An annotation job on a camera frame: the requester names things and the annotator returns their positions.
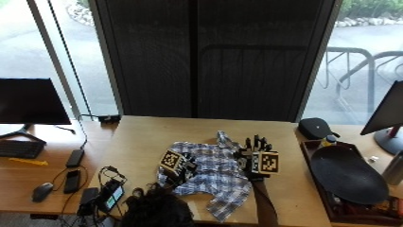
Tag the person's left hand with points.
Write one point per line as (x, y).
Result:
(187, 168)

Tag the person's right hand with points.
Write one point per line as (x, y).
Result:
(249, 164)

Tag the blue white plaid cloth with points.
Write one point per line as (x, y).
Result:
(218, 176)

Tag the white marker cube left glove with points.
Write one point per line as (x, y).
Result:
(170, 160)

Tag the white marker cube glove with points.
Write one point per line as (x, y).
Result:
(170, 160)
(266, 162)

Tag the white marker cube right glove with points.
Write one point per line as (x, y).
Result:
(266, 162)

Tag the dark brown tray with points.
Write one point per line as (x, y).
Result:
(308, 151)

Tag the black zip case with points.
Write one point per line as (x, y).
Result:
(315, 127)

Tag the yellow bottle with black cap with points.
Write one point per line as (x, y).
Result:
(330, 141)

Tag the phone with lit screen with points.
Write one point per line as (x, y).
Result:
(112, 195)

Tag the black oval plate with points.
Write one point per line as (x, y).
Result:
(348, 175)

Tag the black power adapter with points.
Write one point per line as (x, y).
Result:
(109, 118)

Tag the black box device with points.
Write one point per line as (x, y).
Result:
(88, 200)

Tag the black power bank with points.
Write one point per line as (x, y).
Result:
(74, 158)

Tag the small white clip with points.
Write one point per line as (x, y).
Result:
(372, 159)

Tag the black phone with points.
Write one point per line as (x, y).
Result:
(72, 181)

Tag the black window blind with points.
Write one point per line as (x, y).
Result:
(209, 60)

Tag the grey monitor with round stand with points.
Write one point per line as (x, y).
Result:
(388, 116)

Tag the metal bottle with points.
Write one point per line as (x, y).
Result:
(394, 170)

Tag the metal bike rack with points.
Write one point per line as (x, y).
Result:
(370, 78)

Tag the black computer mouse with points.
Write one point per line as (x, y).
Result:
(41, 191)

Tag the orange packet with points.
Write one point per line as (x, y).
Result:
(388, 205)

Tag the yellow flat tool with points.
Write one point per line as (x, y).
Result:
(29, 162)

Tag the black keyboard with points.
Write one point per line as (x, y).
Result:
(18, 149)

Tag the black computer monitor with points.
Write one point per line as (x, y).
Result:
(29, 101)

